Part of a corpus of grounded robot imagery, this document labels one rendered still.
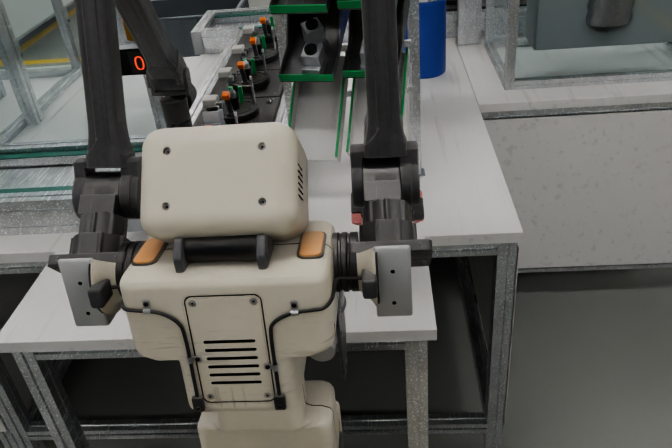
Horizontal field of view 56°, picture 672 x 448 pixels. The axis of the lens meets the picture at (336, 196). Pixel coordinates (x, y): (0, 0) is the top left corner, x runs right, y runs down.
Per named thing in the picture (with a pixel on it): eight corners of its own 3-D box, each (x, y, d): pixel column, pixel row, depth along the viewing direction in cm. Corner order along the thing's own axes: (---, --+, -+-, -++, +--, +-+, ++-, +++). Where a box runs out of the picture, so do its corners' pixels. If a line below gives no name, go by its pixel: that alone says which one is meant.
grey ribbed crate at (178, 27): (242, 55, 347) (235, 13, 334) (131, 63, 352) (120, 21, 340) (254, 31, 383) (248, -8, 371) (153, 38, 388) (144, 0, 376)
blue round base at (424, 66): (447, 77, 231) (448, 2, 217) (404, 80, 232) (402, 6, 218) (443, 62, 244) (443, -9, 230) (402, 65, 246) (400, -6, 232)
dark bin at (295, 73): (334, 82, 148) (328, 59, 142) (280, 82, 151) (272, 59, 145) (352, 1, 163) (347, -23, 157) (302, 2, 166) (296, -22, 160)
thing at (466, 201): (523, 242, 149) (523, 232, 147) (-84, 267, 161) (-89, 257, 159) (454, 46, 268) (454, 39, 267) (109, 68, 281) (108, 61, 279)
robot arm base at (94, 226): (44, 265, 91) (126, 262, 90) (53, 212, 94) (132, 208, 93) (73, 279, 99) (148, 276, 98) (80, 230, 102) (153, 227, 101)
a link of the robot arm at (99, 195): (76, 223, 95) (112, 223, 95) (84, 161, 98) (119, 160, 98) (98, 242, 103) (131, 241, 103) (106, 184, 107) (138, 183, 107)
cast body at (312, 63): (321, 79, 148) (315, 58, 143) (303, 78, 150) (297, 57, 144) (330, 54, 153) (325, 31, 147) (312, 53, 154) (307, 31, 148)
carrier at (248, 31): (296, 50, 244) (292, 17, 237) (234, 54, 245) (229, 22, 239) (302, 31, 264) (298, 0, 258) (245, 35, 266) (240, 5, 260)
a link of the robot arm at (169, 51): (63, -44, 97) (133, -46, 97) (68, -74, 99) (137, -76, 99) (148, 94, 138) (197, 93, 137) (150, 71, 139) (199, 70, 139)
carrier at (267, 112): (271, 135, 181) (265, 94, 174) (188, 140, 183) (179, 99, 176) (281, 102, 202) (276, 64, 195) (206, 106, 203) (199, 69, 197)
